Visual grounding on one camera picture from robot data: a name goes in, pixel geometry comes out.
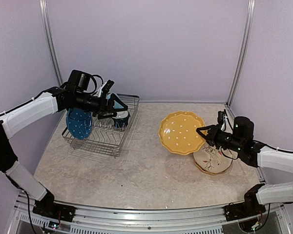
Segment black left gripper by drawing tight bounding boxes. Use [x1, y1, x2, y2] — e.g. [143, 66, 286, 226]
[75, 91, 128, 119]

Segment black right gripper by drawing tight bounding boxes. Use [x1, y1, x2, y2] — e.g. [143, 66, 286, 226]
[197, 123, 244, 152]

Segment cream bird pattern plate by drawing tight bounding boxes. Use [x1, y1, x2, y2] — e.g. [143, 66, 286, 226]
[193, 143, 233, 175]

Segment yellow polka dot plate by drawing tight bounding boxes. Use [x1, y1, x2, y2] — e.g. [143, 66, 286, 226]
[194, 163, 231, 176]

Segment blue plate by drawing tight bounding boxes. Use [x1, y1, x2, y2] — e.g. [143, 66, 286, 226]
[66, 108, 92, 140]

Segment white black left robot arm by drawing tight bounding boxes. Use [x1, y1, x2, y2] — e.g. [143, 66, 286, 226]
[0, 70, 130, 217]

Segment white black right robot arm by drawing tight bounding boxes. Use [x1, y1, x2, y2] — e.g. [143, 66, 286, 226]
[196, 116, 293, 216]

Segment light blue faceted cup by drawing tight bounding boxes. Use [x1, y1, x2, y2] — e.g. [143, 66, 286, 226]
[106, 93, 124, 109]

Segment teal and white bowl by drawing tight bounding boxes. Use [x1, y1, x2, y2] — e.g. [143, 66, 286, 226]
[112, 111, 130, 129]

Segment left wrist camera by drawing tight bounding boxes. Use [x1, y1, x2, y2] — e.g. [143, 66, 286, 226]
[95, 80, 114, 98]

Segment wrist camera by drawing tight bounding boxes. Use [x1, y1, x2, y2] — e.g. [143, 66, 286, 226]
[217, 109, 228, 131]
[95, 80, 114, 98]

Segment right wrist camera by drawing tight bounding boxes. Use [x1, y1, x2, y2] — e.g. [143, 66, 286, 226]
[217, 109, 228, 131]

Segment steel wire dish rack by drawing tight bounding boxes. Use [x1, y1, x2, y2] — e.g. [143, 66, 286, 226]
[62, 94, 140, 157]

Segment right aluminium frame post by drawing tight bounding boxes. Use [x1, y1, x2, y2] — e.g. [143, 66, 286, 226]
[226, 0, 256, 107]

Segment aluminium frame post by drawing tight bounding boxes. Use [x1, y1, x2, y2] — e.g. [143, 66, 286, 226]
[39, 0, 63, 85]
[226, 0, 256, 107]

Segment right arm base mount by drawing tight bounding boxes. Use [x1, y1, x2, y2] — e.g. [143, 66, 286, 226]
[224, 202, 266, 221]

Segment front aluminium rail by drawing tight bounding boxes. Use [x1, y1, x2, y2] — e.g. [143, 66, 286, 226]
[4, 195, 291, 234]

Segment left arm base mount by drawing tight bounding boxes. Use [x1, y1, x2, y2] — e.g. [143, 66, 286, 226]
[33, 203, 76, 222]

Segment left aluminium frame post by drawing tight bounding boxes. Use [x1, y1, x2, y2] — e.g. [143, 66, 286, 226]
[39, 0, 63, 85]

